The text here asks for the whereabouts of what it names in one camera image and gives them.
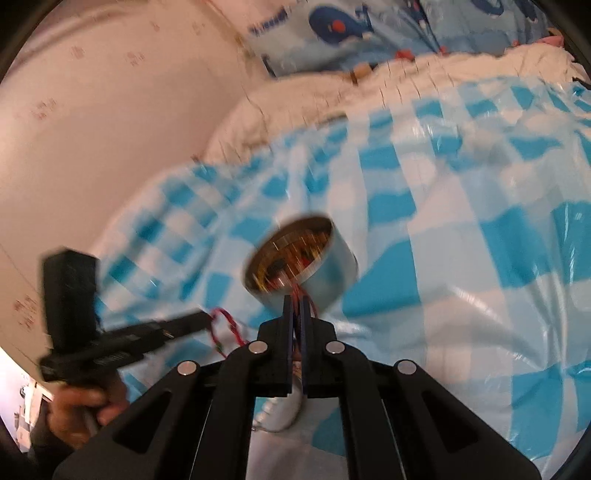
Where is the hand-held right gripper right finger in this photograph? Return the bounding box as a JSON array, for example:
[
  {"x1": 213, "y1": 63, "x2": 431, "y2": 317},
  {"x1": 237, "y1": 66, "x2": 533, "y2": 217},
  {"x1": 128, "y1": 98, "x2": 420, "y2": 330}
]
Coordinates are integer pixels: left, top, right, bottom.
[{"x1": 298, "y1": 295, "x2": 541, "y2": 480}]

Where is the white quilt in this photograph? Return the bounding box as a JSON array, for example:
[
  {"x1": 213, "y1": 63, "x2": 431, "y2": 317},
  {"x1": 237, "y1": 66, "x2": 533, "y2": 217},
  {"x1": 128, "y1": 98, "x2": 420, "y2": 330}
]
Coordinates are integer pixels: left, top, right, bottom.
[{"x1": 203, "y1": 44, "x2": 578, "y2": 162}]

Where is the amber bead bracelet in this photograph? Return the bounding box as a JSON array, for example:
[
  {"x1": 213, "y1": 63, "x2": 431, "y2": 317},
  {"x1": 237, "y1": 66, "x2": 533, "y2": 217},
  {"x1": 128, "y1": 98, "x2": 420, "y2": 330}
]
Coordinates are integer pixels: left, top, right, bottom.
[{"x1": 259, "y1": 231, "x2": 331, "y2": 282}]

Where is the blue white checked plastic sheet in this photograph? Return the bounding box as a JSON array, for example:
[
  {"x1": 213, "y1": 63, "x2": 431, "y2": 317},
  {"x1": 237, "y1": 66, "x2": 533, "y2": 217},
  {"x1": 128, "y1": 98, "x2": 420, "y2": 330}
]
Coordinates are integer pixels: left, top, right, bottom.
[{"x1": 95, "y1": 76, "x2": 591, "y2": 480}]

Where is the person's left hand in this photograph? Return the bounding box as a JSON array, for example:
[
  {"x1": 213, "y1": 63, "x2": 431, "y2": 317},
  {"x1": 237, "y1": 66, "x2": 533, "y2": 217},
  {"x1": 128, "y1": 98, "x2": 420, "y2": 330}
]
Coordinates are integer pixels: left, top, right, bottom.
[{"x1": 48, "y1": 378, "x2": 131, "y2": 448}]

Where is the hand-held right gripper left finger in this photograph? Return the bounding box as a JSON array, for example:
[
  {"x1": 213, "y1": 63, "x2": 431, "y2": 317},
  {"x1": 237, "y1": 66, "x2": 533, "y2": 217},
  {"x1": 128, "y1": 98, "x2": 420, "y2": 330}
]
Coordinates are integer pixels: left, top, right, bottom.
[{"x1": 53, "y1": 295, "x2": 296, "y2": 480}]

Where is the red cord bracelet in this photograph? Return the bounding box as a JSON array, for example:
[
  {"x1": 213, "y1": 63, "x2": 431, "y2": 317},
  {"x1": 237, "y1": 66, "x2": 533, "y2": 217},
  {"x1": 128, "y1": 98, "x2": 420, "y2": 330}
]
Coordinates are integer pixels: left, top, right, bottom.
[{"x1": 210, "y1": 284, "x2": 321, "y2": 358}]

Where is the round metal tin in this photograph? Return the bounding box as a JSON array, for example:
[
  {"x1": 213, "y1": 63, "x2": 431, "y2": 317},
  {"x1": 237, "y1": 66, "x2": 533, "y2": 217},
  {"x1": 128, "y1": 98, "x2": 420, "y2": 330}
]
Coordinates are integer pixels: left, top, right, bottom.
[{"x1": 242, "y1": 216, "x2": 358, "y2": 315}]

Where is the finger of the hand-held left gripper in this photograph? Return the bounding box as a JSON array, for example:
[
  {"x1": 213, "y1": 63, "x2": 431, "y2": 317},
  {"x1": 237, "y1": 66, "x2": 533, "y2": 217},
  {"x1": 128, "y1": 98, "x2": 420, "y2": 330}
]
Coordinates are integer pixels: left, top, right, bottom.
[{"x1": 124, "y1": 311, "x2": 213, "y2": 343}]

